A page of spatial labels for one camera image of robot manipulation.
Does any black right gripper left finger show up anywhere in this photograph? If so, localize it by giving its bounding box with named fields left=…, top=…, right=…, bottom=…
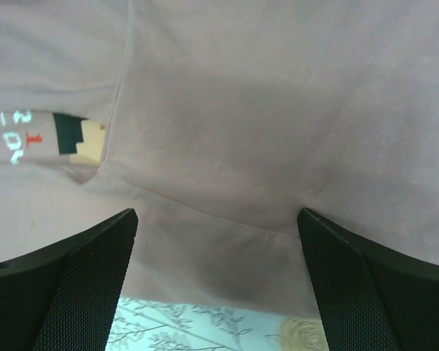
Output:
left=0, top=209, right=138, bottom=351

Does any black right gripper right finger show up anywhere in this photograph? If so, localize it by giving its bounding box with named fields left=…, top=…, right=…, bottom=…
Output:
left=297, top=208, right=439, bottom=351

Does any pink graphic t-shirt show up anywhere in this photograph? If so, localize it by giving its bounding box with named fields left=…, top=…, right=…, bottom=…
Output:
left=0, top=1, right=439, bottom=317

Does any floral patterned table mat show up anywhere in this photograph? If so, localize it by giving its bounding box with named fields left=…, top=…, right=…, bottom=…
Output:
left=106, top=297, right=329, bottom=351

